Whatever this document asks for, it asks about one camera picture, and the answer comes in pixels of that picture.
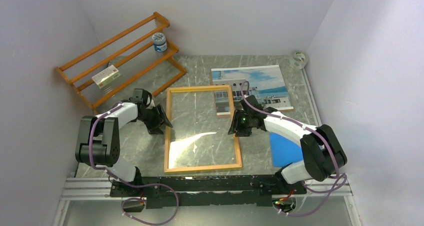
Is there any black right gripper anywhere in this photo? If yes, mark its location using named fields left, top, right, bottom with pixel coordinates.
left=228, top=109, right=253, bottom=137

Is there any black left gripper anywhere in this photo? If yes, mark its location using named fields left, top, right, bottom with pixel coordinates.
left=137, top=104, right=173, bottom=134

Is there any yellow wooden picture frame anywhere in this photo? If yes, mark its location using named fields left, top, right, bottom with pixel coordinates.
left=163, top=85, right=243, bottom=175

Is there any clear acrylic sheet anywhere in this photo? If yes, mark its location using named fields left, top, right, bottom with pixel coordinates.
left=168, top=89, right=240, bottom=169

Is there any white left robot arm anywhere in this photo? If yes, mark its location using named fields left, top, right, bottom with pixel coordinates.
left=75, top=89, right=172, bottom=196

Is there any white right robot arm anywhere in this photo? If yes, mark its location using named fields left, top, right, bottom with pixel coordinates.
left=228, top=95, right=347, bottom=193

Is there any printed building photo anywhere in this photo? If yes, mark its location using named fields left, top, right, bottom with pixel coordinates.
left=211, top=65, right=294, bottom=116

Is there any blue foam pad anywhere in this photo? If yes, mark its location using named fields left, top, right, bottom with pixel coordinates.
left=269, top=133, right=303, bottom=167

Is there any orange wooden rack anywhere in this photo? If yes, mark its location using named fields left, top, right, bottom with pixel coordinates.
left=55, top=12, right=187, bottom=113

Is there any small white green box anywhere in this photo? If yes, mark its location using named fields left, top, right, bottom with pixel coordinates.
left=91, top=65, right=121, bottom=89

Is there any blue white round jar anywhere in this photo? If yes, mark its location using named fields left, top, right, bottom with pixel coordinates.
left=152, top=33, right=167, bottom=52

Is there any clear tape roll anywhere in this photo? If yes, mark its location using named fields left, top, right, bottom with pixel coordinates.
left=288, top=51, right=309, bottom=70

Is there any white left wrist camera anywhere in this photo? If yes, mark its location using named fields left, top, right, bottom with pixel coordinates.
left=145, top=96, right=155, bottom=109

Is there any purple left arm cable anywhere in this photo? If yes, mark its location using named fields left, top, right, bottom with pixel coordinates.
left=87, top=100, right=180, bottom=226

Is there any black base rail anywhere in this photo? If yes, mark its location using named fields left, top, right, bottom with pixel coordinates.
left=109, top=174, right=307, bottom=209

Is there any aluminium extrusion rail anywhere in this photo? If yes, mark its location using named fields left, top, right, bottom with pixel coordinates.
left=60, top=178, right=353, bottom=200

